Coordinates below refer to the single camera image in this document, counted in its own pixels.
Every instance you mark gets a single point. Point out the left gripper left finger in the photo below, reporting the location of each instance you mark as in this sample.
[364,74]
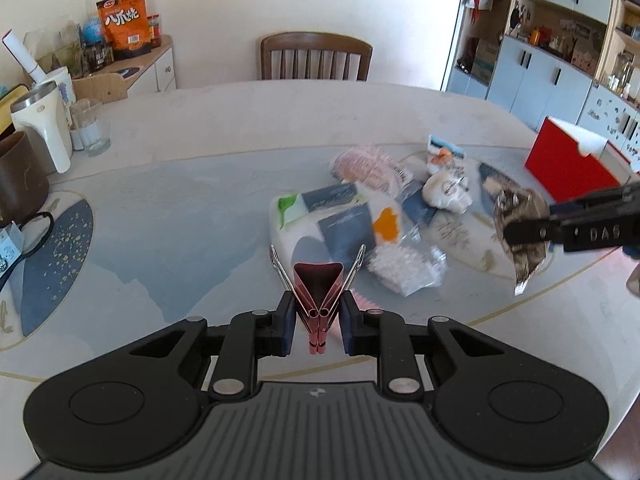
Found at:
[240,345]

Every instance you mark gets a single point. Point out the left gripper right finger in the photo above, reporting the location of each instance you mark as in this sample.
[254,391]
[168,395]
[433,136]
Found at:
[394,344]

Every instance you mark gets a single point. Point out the red cardboard box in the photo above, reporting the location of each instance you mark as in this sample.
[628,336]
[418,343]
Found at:
[570,161]

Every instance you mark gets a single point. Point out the pink binder clip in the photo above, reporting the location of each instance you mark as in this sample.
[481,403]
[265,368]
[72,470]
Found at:
[317,289]

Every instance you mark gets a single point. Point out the silver foil snack packet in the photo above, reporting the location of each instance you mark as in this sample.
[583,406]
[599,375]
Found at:
[520,218]

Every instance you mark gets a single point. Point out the bag of white beads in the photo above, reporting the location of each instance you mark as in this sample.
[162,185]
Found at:
[408,266]

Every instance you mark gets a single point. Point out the paper tissue pack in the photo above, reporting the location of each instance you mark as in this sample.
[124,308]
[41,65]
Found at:
[331,224]

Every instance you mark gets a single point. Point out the pink patterned wipes pack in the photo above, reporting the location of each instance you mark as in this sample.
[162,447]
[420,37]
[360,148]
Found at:
[372,167]

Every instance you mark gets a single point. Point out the white blue sachet packet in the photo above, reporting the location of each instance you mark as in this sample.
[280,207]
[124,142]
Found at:
[442,154]

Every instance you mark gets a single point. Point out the left dark blue placemat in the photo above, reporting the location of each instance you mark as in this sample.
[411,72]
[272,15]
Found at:
[58,247]

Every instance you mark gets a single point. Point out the clear glass cup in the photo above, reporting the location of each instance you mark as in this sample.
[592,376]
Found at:
[91,126]

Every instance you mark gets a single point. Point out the brown mug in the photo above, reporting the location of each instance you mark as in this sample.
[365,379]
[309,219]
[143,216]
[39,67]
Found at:
[24,189]

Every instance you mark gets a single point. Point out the white sideboard cabinet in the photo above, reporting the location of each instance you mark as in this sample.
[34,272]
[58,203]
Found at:
[150,73]

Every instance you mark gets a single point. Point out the wooden dining chair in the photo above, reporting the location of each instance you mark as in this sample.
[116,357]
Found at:
[314,56]

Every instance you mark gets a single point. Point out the white thermos jug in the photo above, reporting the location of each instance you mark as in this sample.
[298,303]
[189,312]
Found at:
[40,114]

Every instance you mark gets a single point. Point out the orange snack bag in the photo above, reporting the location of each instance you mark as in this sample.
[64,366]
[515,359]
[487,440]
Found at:
[125,27]

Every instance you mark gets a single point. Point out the grey wall cabinet unit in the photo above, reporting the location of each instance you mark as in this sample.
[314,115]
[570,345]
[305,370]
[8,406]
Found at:
[577,60]

